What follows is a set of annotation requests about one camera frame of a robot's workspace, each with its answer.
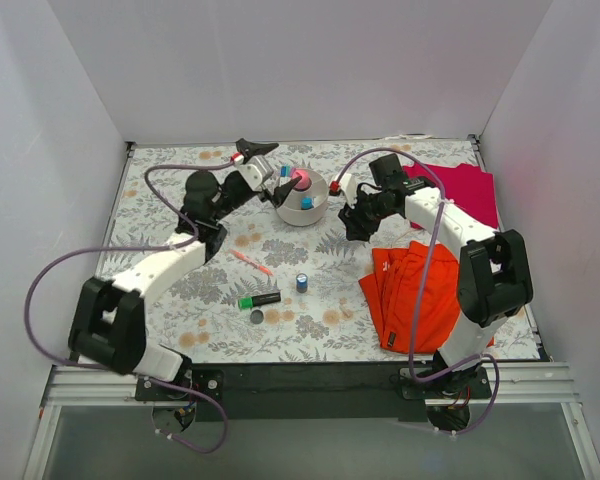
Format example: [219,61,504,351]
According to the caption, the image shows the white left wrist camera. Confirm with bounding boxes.
[231,153,274,192]

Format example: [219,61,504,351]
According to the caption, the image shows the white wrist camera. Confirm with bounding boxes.
[231,153,274,192]
[329,173,358,208]

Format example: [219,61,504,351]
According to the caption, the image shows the blue capped small jar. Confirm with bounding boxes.
[296,273,308,293]

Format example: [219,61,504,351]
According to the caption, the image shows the aluminium frame rail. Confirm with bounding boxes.
[25,362,600,479]

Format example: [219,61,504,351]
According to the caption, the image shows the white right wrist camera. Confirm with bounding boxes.
[329,173,358,208]

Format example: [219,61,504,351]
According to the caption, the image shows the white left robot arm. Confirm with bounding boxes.
[68,171,300,400]

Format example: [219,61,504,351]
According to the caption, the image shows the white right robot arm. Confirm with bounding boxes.
[329,147,533,398]

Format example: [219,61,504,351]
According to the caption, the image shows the grey round cap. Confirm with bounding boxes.
[250,309,264,325]

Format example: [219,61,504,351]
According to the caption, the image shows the black highlighter green cap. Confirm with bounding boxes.
[238,292,281,310]

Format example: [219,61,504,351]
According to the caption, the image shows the white round desk organizer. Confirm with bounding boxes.
[275,166,328,227]

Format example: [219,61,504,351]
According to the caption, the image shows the orange pink pen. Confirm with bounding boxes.
[229,249,273,276]

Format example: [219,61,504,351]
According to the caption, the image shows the magenta folded cloth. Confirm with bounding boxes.
[429,164,499,229]

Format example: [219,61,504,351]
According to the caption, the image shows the pink capped glue bottle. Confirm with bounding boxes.
[292,169,312,192]

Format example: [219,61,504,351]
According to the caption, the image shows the orange folded shorts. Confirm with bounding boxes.
[358,240,497,355]

